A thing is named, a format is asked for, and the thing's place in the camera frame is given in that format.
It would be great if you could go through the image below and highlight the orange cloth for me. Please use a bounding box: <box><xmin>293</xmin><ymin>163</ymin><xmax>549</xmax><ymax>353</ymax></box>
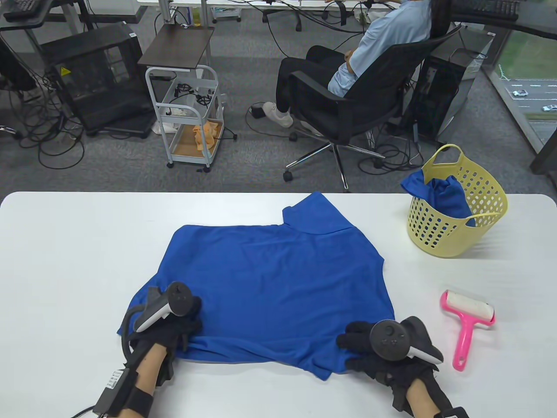
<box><xmin>193</xmin><ymin>122</ymin><xmax>220</xmax><ymax>152</ymax></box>

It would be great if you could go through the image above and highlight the blue t-shirt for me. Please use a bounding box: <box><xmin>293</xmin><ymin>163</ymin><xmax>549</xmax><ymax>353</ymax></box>
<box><xmin>400</xmin><ymin>169</ymin><xmax>477</xmax><ymax>228</ymax></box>
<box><xmin>117</xmin><ymin>192</ymin><xmax>396</xmax><ymax>381</ymax></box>

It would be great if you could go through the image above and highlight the black open computer case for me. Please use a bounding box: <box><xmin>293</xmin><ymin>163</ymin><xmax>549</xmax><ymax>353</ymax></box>
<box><xmin>39</xmin><ymin>23</ymin><xmax>157</xmax><ymax>138</ymax></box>

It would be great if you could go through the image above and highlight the white desk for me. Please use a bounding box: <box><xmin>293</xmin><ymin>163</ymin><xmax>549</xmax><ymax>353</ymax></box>
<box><xmin>138</xmin><ymin>0</ymin><xmax>401</xmax><ymax>24</ymax></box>

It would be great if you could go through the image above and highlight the yellow perforated plastic basket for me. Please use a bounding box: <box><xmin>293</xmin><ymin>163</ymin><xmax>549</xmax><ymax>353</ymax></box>
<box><xmin>407</xmin><ymin>144</ymin><xmax>509</xmax><ymax>258</ymax></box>

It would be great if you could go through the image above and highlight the dark grey hand controller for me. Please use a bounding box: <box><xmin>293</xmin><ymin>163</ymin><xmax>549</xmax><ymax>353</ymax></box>
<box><xmin>135</xmin><ymin>282</ymin><xmax>195</xmax><ymax>334</ymax></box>
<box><xmin>369</xmin><ymin>317</ymin><xmax>444</xmax><ymax>364</ymax></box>

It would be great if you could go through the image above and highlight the white rolling cart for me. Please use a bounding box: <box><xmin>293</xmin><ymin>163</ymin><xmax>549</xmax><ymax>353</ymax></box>
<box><xmin>145</xmin><ymin>65</ymin><xmax>227</xmax><ymax>172</ymax></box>

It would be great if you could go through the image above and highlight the person's left forearm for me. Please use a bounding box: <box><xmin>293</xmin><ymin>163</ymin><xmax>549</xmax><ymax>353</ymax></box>
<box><xmin>120</xmin><ymin>343</ymin><xmax>169</xmax><ymax>418</ymax></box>

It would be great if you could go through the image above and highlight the person's left hand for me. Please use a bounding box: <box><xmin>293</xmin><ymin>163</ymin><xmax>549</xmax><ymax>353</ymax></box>
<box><xmin>130</xmin><ymin>297</ymin><xmax>204</xmax><ymax>363</ymax></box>

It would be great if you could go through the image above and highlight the black desk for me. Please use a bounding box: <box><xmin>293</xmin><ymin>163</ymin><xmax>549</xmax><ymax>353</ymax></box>
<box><xmin>450</xmin><ymin>0</ymin><xmax>557</xmax><ymax>42</ymax></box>
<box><xmin>0</xmin><ymin>0</ymin><xmax>146</xmax><ymax>33</ymax></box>

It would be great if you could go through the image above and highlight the black mesh office chair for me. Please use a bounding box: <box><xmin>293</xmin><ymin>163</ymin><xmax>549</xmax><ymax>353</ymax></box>
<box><xmin>283</xmin><ymin>24</ymin><xmax>463</xmax><ymax>193</ymax></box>

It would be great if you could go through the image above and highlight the person's right forearm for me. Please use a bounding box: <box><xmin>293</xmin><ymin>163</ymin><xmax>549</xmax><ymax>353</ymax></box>
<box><xmin>405</xmin><ymin>377</ymin><xmax>441</xmax><ymax>418</ymax></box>

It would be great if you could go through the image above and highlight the black computer tower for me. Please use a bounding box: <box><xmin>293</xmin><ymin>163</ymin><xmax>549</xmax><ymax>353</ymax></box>
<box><xmin>413</xmin><ymin>26</ymin><xmax>496</xmax><ymax>142</ymax></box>

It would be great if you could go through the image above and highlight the black left glove cable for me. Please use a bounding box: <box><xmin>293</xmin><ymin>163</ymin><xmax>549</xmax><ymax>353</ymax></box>
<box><xmin>72</xmin><ymin>304</ymin><xmax>151</xmax><ymax>418</ymax></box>

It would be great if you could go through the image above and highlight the dark grey right hand controller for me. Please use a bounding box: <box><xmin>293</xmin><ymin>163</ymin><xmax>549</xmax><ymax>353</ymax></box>
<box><xmin>369</xmin><ymin>317</ymin><xmax>444</xmax><ymax>364</ymax></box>

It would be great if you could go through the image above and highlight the tangle of black cables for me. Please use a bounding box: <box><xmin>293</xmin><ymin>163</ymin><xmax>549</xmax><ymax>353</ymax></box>
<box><xmin>359</xmin><ymin>128</ymin><xmax>425</xmax><ymax>171</ymax></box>
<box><xmin>0</xmin><ymin>70</ymin><xmax>85</xmax><ymax>170</ymax></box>

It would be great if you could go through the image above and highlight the small white storage cart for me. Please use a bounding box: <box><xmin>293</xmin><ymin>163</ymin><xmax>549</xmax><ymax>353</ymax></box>
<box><xmin>212</xmin><ymin>5</ymin><xmax>242</xmax><ymax>23</ymax></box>

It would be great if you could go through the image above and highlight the black left wrist camera strap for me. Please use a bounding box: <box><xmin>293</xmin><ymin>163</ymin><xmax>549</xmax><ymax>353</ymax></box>
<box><xmin>94</xmin><ymin>369</ymin><xmax>155</xmax><ymax>418</ymax></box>

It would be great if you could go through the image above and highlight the black keyboard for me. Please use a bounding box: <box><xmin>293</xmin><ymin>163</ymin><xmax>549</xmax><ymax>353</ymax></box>
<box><xmin>453</xmin><ymin>0</ymin><xmax>520</xmax><ymax>21</ymax></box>
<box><xmin>3</xmin><ymin>0</ymin><xmax>52</xmax><ymax>21</ymax></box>

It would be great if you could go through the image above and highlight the dark grey left hand controller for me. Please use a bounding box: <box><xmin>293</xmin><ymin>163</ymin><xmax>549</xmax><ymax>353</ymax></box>
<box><xmin>135</xmin><ymin>282</ymin><xmax>195</xmax><ymax>334</ymax></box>

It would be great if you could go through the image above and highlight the brown side table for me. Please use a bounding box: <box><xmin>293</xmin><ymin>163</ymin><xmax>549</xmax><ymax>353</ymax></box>
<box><xmin>138</xmin><ymin>25</ymin><xmax>215</xmax><ymax>72</ymax></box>

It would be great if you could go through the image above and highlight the person's right hand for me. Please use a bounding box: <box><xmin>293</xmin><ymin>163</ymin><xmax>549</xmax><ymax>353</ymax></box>
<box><xmin>337</xmin><ymin>321</ymin><xmax>439</xmax><ymax>393</ymax></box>

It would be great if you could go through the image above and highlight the pink lint roller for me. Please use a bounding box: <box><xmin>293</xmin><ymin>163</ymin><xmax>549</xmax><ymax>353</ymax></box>
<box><xmin>440</xmin><ymin>290</ymin><xmax>497</xmax><ymax>372</ymax></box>

